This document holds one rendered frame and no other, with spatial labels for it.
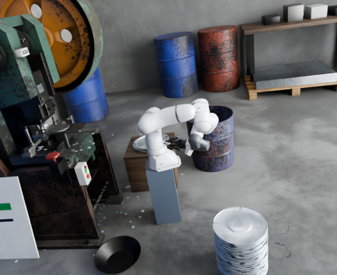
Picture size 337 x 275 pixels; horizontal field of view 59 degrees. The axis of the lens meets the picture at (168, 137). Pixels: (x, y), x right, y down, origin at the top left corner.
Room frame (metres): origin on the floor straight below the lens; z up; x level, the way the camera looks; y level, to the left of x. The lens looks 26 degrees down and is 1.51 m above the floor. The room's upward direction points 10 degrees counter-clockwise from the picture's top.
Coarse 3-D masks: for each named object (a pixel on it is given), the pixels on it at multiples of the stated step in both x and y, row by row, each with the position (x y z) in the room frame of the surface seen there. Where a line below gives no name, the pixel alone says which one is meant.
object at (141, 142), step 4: (144, 136) 2.40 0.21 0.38; (164, 136) 2.32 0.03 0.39; (168, 136) 2.29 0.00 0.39; (140, 140) 2.34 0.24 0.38; (144, 140) 2.32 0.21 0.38; (164, 140) 2.24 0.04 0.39; (136, 144) 2.27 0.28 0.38; (140, 144) 2.26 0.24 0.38; (144, 144) 2.24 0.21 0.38; (164, 144) 2.17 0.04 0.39; (140, 148) 2.17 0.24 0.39; (144, 148) 2.16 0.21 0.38
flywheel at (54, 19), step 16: (0, 0) 2.29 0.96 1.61; (16, 0) 2.30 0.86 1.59; (32, 0) 2.28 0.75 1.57; (48, 0) 2.26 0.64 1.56; (64, 0) 2.20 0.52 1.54; (0, 16) 2.30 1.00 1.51; (48, 16) 2.27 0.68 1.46; (64, 16) 2.24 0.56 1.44; (80, 16) 2.18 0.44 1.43; (48, 32) 2.25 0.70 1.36; (80, 32) 2.19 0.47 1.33; (64, 48) 2.26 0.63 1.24; (80, 48) 2.23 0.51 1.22; (64, 64) 2.26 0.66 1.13; (80, 64) 2.20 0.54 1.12; (64, 80) 2.23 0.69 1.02
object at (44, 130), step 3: (48, 126) 1.98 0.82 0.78; (51, 126) 1.97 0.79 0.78; (39, 129) 1.94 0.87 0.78; (42, 129) 1.94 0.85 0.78; (45, 129) 1.92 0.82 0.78; (48, 129) 1.91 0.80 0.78; (39, 132) 1.89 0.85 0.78; (42, 132) 1.88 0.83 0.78; (45, 132) 1.87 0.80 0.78; (33, 135) 1.86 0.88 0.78; (39, 135) 1.85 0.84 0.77; (42, 135) 1.85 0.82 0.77; (45, 135) 1.85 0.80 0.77; (48, 135) 1.88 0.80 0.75; (33, 138) 1.86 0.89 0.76; (36, 138) 1.86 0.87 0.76; (39, 138) 1.85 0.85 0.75; (42, 138) 1.85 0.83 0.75; (45, 138) 1.84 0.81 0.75; (48, 138) 1.87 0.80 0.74
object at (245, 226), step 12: (216, 216) 1.33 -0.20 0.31; (228, 216) 1.31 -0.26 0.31; (240, 216) 1.30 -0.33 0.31; (252, 216) 1.28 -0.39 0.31; (216, 228) 1.24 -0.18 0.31; (228, 228) 1.22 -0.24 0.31; (240, 228) 1.20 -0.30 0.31; (252, 228) 1.19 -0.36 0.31; (264, 228) 1.18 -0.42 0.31; (228, 240) 1.14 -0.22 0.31; (240, 240) 1.13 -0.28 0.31; (252, 240) 1.11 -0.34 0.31
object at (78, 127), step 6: (54, 126) 1.96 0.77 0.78; (60, 126) 1.92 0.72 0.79; (66, 126) 1.91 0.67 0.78; (72, 126) 1.90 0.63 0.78; (78, 126) 1.88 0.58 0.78; (84, 126) 1.87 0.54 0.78; (48, 132) 1.86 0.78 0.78; (54, 132) 1.84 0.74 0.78; (60, 132) 1.83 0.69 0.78; (66, 132) 1.82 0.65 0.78; (72, 132) 1.81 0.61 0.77; (78, 132) 1.80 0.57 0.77; (60, 138) 1.85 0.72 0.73; (66, 138) 1.85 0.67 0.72; (72, 138) 1.91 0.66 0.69; (66, 144) 1.85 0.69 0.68; (72, 144) 1.88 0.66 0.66
